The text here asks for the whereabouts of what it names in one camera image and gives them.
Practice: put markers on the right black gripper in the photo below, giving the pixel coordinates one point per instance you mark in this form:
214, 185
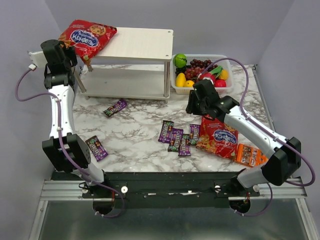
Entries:
194, 103

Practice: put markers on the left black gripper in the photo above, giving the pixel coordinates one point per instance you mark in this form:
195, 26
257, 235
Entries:
70, 60

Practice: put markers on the red candy bag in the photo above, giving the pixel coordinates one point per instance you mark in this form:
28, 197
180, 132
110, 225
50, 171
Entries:
88, 38
218, 138

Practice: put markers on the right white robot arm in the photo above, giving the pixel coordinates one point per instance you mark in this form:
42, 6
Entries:
282, 153

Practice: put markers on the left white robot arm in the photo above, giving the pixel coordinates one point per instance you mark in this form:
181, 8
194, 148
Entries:
65, 149

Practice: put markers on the purple M&M pack near shelf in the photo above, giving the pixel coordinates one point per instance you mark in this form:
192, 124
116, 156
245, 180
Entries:
117, 107

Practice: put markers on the white two-tier shelf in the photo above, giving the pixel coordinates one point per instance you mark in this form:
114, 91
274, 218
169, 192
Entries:
135, 64

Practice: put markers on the yellow toy lemon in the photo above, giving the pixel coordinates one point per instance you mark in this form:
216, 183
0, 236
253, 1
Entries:
189, 84

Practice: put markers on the yellow toy mango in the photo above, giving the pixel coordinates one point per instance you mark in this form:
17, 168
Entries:
180, 80

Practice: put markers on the red toy grapes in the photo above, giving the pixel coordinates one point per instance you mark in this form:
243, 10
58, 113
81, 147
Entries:
193, 73

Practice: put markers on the red toy apple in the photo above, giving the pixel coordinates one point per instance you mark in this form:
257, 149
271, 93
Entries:
220, 83

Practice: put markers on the pink toy dragon fruit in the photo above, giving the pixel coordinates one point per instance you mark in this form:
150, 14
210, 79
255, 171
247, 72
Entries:
210, 75

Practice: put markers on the dark purple toy grapes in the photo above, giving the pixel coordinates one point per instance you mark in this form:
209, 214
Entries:
200, 63

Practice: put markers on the orange yellow toy fruit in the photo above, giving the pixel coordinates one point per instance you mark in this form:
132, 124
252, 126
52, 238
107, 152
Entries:
224, 74

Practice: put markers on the green toy ball fruit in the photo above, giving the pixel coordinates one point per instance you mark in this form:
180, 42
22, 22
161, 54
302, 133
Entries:
180, 60

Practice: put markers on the white plastic fruit basket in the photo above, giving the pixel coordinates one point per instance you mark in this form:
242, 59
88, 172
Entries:
216, 60

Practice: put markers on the orange snack box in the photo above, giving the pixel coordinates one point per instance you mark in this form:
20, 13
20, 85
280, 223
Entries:
250, 156

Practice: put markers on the purple M&M pack front left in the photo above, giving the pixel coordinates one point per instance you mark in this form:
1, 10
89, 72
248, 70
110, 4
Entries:
96, 148

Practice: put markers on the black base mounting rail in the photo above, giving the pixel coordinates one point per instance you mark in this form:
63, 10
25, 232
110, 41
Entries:
160, 190

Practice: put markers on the aluminium frame rail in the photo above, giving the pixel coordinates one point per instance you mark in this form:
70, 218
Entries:
69, 190

